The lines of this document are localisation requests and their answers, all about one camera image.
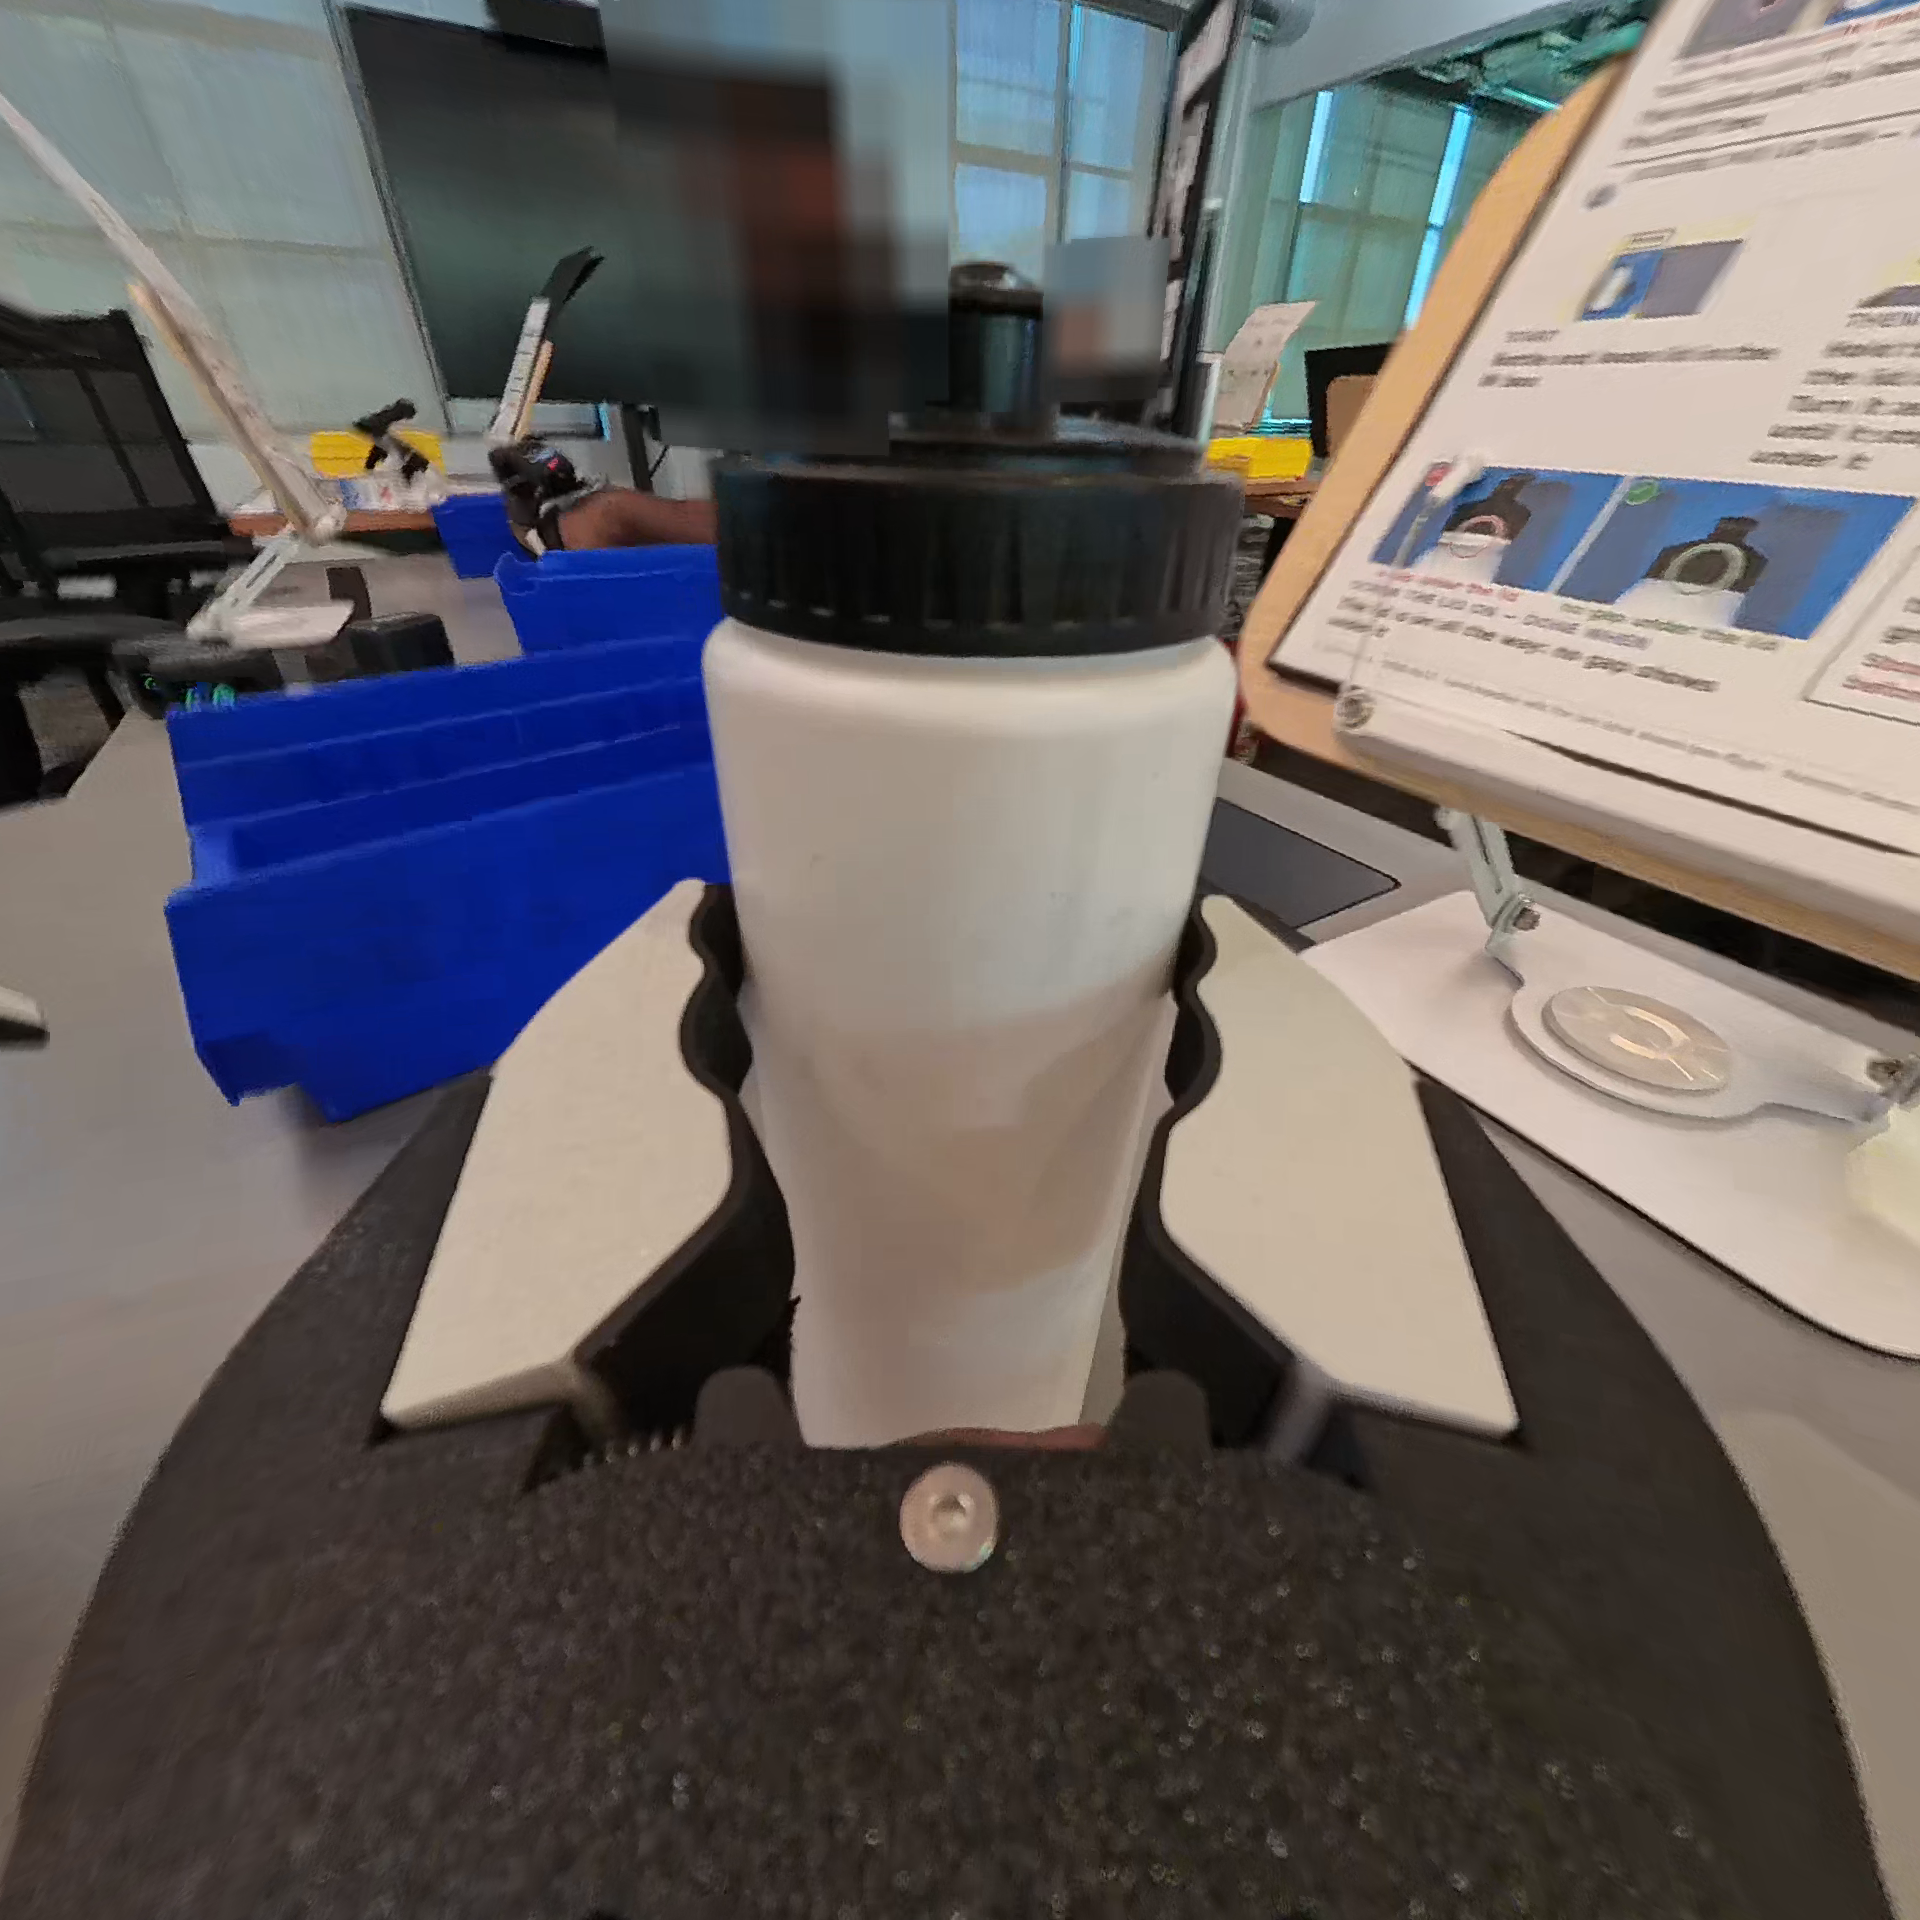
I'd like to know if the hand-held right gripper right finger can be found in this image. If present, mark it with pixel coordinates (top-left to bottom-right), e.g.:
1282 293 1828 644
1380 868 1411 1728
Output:
1122 895 1520 1466

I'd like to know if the dark desk cable flap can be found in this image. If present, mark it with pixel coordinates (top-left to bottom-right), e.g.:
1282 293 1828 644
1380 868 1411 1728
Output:
1200 797 1404 935

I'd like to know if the white paper sign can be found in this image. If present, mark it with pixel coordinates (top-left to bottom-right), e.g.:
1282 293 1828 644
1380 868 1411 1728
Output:
1210 298 1316 432

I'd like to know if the black bottle lid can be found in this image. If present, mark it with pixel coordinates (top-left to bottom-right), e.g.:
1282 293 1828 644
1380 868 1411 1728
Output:
708 263 1250 659

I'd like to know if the small tilted board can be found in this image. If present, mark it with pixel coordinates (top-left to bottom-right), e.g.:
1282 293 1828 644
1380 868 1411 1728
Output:
491 247 606 452

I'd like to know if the black battery charger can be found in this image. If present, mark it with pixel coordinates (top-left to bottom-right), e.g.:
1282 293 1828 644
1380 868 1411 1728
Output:
118 634 251 717

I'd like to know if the black monitor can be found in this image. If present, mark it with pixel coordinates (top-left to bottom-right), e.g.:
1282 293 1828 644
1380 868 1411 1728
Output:
1303 340 1401 455
344 0 726 409

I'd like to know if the white plastic bottle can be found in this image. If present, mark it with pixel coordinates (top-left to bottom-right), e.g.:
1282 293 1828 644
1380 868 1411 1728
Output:
702 609 1242 1451

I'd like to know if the tilted instruction board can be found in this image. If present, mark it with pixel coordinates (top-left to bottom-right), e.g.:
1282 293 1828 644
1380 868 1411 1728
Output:
0 90 356 636

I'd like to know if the black mesh office chair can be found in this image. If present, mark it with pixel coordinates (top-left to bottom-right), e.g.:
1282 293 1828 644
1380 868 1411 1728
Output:
0 306 251 800

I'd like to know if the black box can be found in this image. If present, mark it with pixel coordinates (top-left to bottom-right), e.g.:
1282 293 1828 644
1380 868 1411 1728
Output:
345 610 456 681

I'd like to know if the blue plastic bin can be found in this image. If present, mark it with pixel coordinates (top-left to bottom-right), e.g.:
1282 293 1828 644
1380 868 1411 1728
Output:
491 540 727 656
431 491 530 584
162 637 735 1128

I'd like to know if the wooden instruction board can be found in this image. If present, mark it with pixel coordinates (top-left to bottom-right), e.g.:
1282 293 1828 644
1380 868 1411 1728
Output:
1238 59 1920 980

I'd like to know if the black handheld device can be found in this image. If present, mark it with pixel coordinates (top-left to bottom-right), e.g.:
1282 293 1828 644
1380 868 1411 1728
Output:
491 432 606 554

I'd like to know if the printed instruction sheet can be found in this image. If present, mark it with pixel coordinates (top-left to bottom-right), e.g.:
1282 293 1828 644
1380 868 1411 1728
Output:
1268 0 1920 860

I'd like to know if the black marker banner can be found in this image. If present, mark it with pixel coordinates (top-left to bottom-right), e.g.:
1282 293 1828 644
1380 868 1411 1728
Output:
1148 0 1250 425

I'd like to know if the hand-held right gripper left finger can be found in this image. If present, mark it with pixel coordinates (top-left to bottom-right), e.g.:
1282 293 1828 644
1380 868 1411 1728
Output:
379 881 799 1450

